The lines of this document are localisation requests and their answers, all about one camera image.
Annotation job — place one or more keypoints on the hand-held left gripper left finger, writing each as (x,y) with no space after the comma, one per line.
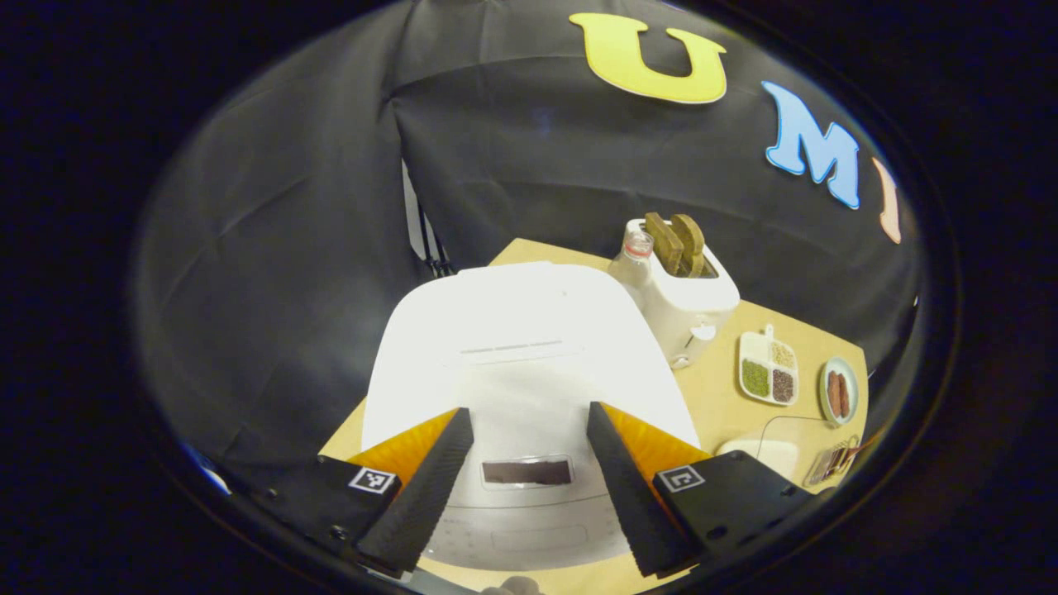
(417,496)

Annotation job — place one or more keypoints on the white toaster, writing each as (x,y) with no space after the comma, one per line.
(686,314)

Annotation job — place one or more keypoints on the pale green plate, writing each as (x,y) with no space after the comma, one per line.
(826,413)

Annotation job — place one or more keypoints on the white divided grain dish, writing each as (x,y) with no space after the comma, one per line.
(769,368)

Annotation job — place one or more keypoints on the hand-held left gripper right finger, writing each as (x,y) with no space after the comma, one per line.
(628,496)

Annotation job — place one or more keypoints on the brown toast slice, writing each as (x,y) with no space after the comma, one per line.
(664,244)
(690,244)

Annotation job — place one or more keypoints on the brown sausage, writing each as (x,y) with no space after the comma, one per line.
(844,395)
(833,395)

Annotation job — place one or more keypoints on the white rice cooker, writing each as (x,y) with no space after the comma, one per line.
(529,364)

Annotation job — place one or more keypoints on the black backdrop cloth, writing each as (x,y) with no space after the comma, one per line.
(537,149)

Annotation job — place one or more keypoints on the backdrop support stand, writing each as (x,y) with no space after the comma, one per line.
(417,223)

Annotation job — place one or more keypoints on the clear plastic water bottle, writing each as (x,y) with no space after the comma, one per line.
(632,264)

